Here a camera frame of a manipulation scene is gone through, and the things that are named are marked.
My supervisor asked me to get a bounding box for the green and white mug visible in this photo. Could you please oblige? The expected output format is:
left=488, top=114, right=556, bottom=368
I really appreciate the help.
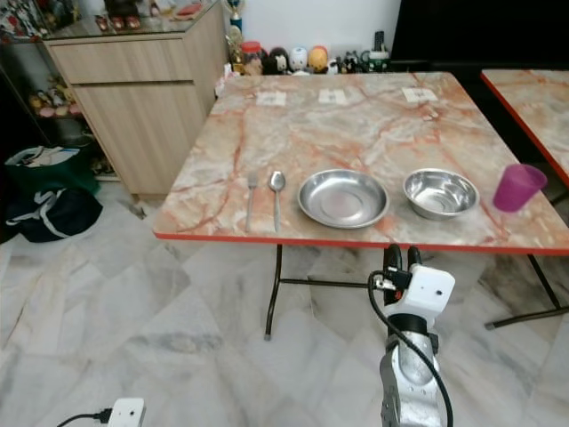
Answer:
left=365, top=50, right=390, bottom=73

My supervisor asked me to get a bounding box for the marble table with red edge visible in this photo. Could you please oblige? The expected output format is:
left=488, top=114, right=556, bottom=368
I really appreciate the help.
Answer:
left=480, top=68, right=569, bottom=188

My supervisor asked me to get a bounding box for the gold trophy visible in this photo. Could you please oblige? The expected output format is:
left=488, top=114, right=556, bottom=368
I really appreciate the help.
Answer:
left=225, top=0, right=245, bottom=63

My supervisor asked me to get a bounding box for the purple plastic cup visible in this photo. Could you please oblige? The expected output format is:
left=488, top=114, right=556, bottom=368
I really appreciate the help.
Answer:
left=493, top=163, right=549, bottom=214

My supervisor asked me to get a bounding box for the green shopping bag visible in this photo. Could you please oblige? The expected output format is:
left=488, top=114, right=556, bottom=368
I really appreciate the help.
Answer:
left=4, top=145, right=100, bottom=195

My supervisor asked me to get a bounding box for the black metal table leg frame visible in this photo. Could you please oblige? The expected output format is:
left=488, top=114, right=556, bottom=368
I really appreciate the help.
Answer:
left=264, top=245, right=388, bottom=341
left=485, top=254, right=569, bottom=330

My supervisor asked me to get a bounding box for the light wooden cabinet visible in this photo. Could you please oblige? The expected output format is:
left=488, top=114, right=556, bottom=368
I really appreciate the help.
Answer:
left=44, top=4, right=228, bottom=198

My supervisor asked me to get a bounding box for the shallow steel plate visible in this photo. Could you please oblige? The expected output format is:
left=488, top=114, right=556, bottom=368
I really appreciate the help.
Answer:
left=298, top=168, right=391, bottom=230

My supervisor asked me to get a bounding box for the glass display shelf with figurines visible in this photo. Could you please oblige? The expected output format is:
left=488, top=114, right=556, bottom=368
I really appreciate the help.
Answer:
left=0, top=0, right=112, bottom=174

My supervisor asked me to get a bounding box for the white round-head doll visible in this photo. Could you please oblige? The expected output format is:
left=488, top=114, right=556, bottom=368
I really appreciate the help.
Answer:
left=288, top=46, right=309, bottom=74

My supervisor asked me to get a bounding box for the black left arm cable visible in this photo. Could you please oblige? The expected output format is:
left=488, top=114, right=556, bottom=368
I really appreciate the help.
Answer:
left=56, top=408, right=113, bottom=427

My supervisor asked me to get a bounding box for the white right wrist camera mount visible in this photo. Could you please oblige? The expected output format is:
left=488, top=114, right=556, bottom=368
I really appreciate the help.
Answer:
left=389, top=264, right=456, bottom=322

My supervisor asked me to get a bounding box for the steel bowl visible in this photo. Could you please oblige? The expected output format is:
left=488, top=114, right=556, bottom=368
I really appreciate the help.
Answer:
left=403, top=168, right=480, bottom=221

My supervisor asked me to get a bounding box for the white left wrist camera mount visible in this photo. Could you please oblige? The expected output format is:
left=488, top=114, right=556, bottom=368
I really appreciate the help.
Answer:
left=108, top=398, right=146, bottom=427

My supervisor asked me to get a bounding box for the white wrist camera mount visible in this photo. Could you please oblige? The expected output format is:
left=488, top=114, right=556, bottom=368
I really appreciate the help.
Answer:
left=389, top=264, right=456, bottom=322
left=108, top=398, right=146, bottom=427

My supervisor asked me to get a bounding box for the steel spoon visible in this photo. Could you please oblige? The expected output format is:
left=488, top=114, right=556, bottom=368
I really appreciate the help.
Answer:
left=268, top=171, right=286, bottom=234

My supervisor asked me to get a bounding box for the red-lidded jar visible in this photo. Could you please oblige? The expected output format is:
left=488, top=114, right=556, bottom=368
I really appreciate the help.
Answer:
left=240, top=41, right=263, bottom=76

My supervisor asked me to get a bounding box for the orange round-head doll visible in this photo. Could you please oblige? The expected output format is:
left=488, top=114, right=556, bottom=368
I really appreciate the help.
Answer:
left=309, top=44, right=330, bottom=74

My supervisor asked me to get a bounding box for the steel fork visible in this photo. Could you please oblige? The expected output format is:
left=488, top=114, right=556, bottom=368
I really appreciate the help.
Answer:
left=245, top=173, right=259, bottom=232

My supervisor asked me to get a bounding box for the black sports bag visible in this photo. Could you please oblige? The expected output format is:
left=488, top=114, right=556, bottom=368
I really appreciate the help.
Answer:
left=3, top=187, right=103, bottom=241

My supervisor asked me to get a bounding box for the black round-head doll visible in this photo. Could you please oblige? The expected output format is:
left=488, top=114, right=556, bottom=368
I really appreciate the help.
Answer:
left=267, top=47, right=288, bottom=75

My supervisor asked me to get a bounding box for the dark figurine on stand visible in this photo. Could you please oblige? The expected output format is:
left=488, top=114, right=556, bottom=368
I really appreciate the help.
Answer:
left=104, top=0, right=146, bottom=31

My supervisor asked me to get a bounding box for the black television screen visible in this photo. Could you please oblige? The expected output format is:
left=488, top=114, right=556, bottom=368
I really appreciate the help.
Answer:
left=389, top=0, right=569, bottom=70

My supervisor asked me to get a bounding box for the white paper card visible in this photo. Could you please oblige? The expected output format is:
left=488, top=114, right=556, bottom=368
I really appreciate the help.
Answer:
left=402, top=87, right=438, bottom=103
left=317, top=89, right=349, bottom=105
left=256, top=92, right=287, bottom=108

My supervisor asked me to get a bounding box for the marble-top folding table red edge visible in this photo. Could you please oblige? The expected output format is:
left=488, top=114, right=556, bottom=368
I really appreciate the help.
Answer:
left=153, top=71, right=569, bottom=342

